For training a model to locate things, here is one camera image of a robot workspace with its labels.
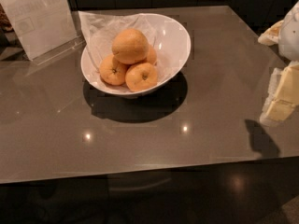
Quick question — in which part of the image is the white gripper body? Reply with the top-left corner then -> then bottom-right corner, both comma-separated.
278,1 -> 299,61

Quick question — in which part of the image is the clear acrylic sign stand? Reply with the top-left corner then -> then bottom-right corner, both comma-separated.
0,0 -> 84,65

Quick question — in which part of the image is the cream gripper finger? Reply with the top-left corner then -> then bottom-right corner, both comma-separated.
258,20 -> 283,46
260,62 -> 299,127

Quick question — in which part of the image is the white ceramic bowl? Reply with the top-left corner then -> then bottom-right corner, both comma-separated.
80,12 -> 192,97

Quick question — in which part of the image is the white paper liner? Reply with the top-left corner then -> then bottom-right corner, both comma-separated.
78,10 -> 176,91

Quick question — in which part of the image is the back hidden orange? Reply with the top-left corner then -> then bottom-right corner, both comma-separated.
145,45 -> 157,65

